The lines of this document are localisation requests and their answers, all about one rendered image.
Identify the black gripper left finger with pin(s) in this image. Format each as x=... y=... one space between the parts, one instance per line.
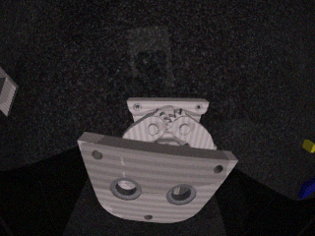
x=37 y=199

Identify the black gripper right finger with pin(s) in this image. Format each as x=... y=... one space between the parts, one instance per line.
x=249 y=208

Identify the small yellow block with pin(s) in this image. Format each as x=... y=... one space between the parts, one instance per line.
x=309 y=145

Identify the dark blue flat block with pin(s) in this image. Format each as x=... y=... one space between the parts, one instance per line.
x=307 y=188

